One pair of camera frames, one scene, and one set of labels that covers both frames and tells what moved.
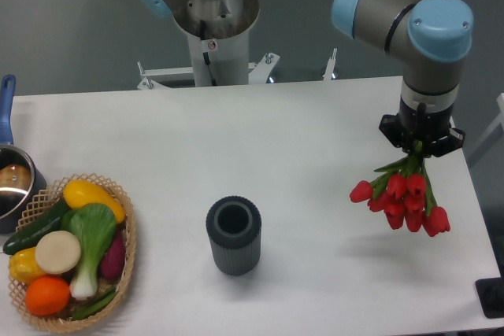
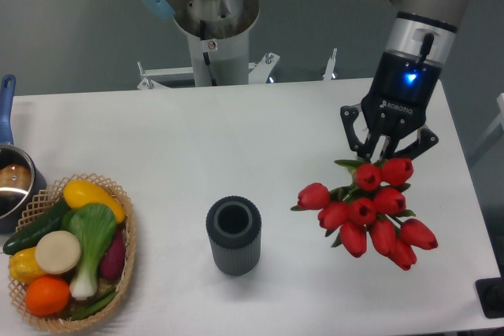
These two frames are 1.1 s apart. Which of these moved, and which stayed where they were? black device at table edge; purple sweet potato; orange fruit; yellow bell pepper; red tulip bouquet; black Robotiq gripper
Moved: black Robotiq gripper; red tulip bouquet
Stayed: black device at table edge; yellow bell pepper; purple sweet potato; orange fruit
